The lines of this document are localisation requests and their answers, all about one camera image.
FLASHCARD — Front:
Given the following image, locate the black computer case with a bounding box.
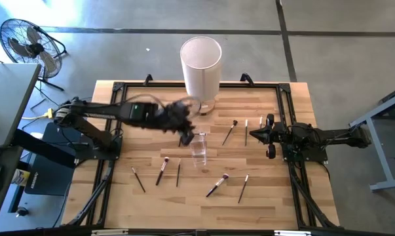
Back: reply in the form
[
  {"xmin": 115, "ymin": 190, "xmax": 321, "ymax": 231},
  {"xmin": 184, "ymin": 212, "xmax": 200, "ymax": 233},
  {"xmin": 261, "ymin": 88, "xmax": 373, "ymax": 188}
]
[{"xmin": 25, "ymin": 123, "xmax": 83, "ymax": 197}]

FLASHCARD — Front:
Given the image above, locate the black aluminium table frame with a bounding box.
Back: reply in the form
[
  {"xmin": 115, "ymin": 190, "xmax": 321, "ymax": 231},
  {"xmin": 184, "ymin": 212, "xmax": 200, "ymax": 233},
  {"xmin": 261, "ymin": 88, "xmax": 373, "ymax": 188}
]
[{"xmin": 66, "ymin": 81, "xmax": 341, "ymax": 230}]

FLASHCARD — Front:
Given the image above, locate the pale head powder brush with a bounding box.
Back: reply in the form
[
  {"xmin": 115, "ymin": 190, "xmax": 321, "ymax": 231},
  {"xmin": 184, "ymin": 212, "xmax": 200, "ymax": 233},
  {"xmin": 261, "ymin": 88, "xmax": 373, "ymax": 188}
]
[{"xmin": 155, "ymin": 156, "xmax": 170, "ymax": 186}]

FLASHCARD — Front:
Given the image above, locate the black floor fan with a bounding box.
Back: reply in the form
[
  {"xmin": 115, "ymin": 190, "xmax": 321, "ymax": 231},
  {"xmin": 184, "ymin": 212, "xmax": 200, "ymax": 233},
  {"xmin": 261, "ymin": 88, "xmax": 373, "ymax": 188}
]
[{"xmin": 0, "ymin": 18, "xmax": 68, "ymax": 92}]

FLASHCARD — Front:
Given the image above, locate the clear acrylic brush organizer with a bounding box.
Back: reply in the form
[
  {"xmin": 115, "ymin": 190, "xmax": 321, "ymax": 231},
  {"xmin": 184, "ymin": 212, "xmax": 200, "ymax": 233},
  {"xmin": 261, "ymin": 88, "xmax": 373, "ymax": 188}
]
[{"xmin": 189, "ymin": 133, "xmax": 208, "ymax": 168}]

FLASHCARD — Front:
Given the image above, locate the grey metal cart frame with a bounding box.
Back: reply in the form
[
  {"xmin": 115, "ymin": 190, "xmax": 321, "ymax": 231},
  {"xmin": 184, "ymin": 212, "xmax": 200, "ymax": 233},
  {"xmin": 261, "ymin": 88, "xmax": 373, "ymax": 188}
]
[{"xmin": 349, "ymin": 84, "xmax": 395, "ymax": 193}]

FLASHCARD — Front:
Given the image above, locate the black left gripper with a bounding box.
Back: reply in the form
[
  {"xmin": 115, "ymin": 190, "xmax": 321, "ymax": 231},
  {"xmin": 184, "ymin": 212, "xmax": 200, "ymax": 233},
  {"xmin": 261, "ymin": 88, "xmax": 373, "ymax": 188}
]
[{"xmin": 153, "ymin": 100, "xmax": 198, "ymax": 147}]

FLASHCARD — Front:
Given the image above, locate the thick dark head powder brush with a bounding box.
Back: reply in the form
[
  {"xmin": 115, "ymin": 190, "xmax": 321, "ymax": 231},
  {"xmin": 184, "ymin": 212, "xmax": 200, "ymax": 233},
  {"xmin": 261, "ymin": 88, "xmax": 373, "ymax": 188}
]
[{"xmin": 206, "ymin": 173, "xmax": 230, "ymax": 198}]

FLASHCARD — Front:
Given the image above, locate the grey desk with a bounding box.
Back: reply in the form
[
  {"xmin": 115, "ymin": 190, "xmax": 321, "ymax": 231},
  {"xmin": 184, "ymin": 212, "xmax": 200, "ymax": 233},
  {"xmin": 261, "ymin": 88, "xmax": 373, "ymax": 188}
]
[{"xmin": 0, "ymin": 63, "xmax": 43, "ymax": 148}]

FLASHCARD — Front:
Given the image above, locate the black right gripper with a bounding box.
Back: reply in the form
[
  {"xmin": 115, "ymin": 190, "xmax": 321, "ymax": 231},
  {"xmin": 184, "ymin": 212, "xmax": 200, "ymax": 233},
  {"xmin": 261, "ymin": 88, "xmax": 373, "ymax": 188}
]
[{"xmin": 249, "ymin": 113, "xmax": 288, "ymax": 160}]

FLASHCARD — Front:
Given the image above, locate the black brow comb brush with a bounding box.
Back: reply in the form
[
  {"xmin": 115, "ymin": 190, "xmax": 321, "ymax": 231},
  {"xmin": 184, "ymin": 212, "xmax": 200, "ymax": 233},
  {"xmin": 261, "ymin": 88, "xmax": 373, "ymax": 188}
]
[{"xmin": 221, "ymin": 119, "xmax": 239, "ymax": 146}]

